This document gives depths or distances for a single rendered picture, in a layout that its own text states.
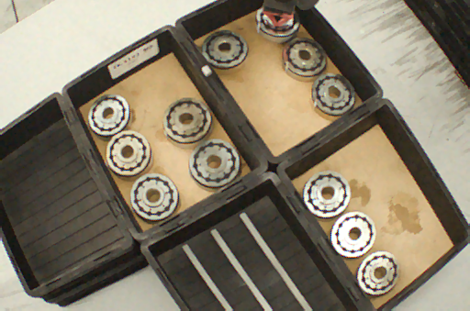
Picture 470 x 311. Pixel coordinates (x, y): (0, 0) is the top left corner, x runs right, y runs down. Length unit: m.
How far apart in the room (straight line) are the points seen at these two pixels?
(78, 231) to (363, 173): 0.64
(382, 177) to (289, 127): 0.24
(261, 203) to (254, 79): 0.28
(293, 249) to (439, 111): 0.59
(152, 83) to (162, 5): 0.35
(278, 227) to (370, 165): 0.24
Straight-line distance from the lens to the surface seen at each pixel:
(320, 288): 1.15
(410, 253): 1.21
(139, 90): 1.30
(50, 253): 1.23
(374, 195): 1.21
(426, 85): 1.53
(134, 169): 1.19
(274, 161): 1.10
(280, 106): 1.26
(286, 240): 1.16
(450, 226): 1.22
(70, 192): 1.25
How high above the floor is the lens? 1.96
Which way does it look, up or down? 66 degrees down
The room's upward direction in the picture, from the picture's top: 2 degrees counter-clockwise
